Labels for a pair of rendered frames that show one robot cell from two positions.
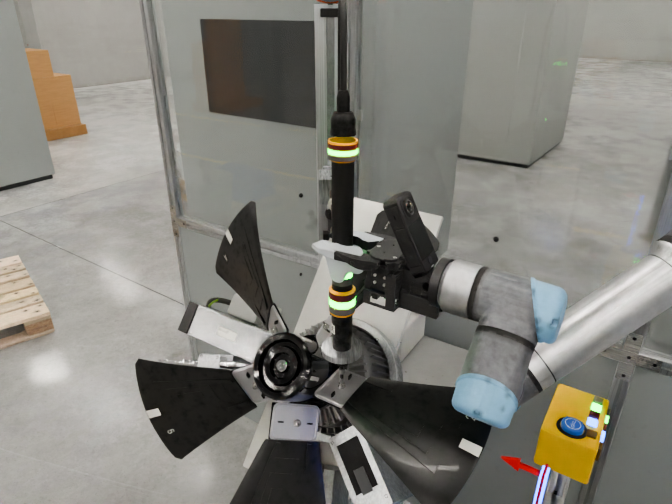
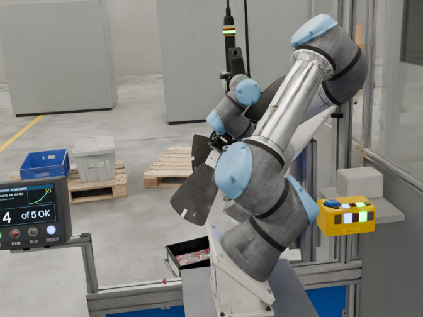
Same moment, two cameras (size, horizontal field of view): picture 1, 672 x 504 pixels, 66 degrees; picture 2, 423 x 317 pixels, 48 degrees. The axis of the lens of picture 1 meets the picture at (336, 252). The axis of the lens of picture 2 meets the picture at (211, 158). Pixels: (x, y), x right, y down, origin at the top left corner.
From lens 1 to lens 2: 1.38 m
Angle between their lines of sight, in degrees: 48
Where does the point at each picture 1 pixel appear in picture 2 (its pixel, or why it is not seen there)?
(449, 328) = (400, 196)
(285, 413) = (214, 155)
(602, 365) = not seen: outside the picture
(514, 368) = (223, 107)
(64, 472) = not seen: hidden behind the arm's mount
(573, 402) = (353, 200)
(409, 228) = (231, 60)
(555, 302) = (242, 83)
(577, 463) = (323, 221)
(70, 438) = not seen: hidden behind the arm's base
